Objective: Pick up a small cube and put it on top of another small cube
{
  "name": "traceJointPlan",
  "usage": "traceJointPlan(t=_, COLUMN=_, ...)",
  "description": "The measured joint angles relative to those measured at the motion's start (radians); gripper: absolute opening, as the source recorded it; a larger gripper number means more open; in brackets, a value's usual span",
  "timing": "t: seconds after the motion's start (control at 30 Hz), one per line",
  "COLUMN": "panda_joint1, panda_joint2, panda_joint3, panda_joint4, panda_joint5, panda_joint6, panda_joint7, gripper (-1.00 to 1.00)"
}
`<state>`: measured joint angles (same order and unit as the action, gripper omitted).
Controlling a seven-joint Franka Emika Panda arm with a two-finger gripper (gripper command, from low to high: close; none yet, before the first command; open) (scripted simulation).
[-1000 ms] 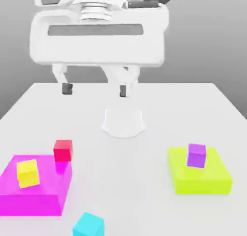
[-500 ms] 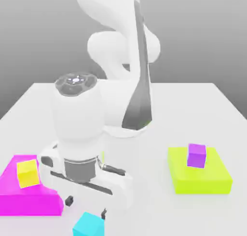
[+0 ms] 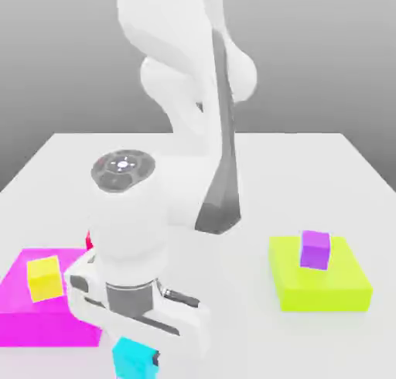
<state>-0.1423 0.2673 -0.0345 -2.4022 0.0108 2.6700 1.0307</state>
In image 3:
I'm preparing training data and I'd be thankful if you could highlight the small yellow cube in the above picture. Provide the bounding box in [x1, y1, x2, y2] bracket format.
[26, 255, 65, 303]

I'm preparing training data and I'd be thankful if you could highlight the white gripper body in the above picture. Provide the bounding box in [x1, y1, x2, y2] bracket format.
[68, 293, 213, 359]

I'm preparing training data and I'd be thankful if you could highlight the small purple cube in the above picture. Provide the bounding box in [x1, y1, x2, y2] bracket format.
[299, 230, 332, 271]

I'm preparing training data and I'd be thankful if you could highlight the small cyan cube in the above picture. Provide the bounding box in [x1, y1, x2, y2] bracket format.
[111, 336, 159, 379]

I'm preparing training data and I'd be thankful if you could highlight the large lime box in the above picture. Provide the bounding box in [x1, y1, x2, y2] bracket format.
[268, 235, 374, 312]

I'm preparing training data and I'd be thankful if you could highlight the large magenta box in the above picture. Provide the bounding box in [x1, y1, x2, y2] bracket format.
[0, 247, 104, 348]

